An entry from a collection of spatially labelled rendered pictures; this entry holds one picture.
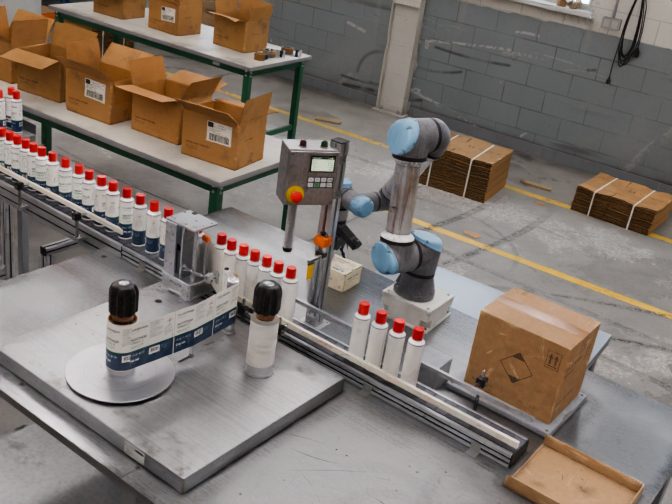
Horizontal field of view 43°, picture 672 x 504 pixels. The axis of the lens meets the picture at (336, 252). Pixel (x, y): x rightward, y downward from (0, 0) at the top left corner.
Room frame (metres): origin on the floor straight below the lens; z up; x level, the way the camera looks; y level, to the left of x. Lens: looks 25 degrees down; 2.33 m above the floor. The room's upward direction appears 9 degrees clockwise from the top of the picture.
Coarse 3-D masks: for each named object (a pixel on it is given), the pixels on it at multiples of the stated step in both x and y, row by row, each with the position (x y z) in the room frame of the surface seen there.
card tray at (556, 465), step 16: (544, 448) 2.08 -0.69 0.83; (560, 448) 2.07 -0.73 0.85; (528, 464) 2.00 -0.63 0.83; (544, 464) 2.01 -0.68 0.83; (560, 464) 2.02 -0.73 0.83; (576, 464) 2.03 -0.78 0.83; (592, 464) 2.02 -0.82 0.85; (512, 480) 1.88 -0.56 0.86; (528, 480) 1.92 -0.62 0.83; (544, 480) 1.93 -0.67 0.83; (560, 480) 1.95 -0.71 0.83; (576, 480) 1.96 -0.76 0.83; (592, 480) 1.97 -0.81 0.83; (608, 480) 1.98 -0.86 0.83; (624, 480) 1.97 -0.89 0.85; (528, 496) 1.85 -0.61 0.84; (544, 496) 1.83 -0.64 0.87; (560, 496) 1.88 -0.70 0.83; (576, 496) 1.89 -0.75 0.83; (592, 496) 1.90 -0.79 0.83; (608, 496) 1.91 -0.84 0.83; (624, 496) 1.92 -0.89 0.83
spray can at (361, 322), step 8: (360, 304) 2.33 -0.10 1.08; (368, 304) 2.33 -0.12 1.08; (360, 312) 2.32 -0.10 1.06; (368, 312) 2.33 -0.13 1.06; (360, 320) 2.31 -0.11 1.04; (368, 320) 2.32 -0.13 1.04; (352, 328) 2.33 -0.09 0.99; (360, 328) 2.31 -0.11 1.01; (368, 328) 2.33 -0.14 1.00; (352, 336) 2.32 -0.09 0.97; (360, 336) 2.31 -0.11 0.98; (352, 344) 2.32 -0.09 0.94; (360, 344) 2.31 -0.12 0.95; (352, 352) 2.31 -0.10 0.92; (360, 352) 2.31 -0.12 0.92
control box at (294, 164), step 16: (288, 144) 2.57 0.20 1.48; (320, 144) 2.61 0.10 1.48; (288, 160) 2.53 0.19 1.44; (304, 160) 2.54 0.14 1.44; (336, 160) 2.58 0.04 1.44; (288, 176) 2.52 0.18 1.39; (304, 176) 2.54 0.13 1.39; (320, 176) 2.56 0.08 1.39; (288, 192) 2.53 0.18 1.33; (304, 192) 2.55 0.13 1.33; (320, 192) 2.57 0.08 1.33
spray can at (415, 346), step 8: (416, 328) 2.23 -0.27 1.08; (416, 336) 2.22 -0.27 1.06; (408, 344) 2.22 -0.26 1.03; (416, 344) 2.21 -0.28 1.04; (424, 344) 2.22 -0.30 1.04; (408, 352) 2.21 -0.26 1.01; (416, 352) 2.21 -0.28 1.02; (408, 360) 2.21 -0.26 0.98; (416, 360) 2.21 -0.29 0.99; (408, 368) 2.21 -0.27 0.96; (416, 368) 2.21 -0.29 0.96; (408, 376) 2.21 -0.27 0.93; (416, 376) 2.21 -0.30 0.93
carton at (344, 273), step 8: (336, 256) 3.02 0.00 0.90; (336, 264) 2.95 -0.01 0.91; (344, 264) 2.96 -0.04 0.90; (352, 264) 2.97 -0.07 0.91; (360, 264) 2.98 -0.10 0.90; (336, 272) 2.89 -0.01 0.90; (344, 272) 2.89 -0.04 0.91; (352, 272) 2.91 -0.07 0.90; (360, 272) 2.97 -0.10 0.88; (336, 280) 2.88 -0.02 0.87; (344, 280) 2.87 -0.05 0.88; (352, 280) 2.92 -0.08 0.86; (336, 288) 2.88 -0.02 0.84; (344, 288) 2.88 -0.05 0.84
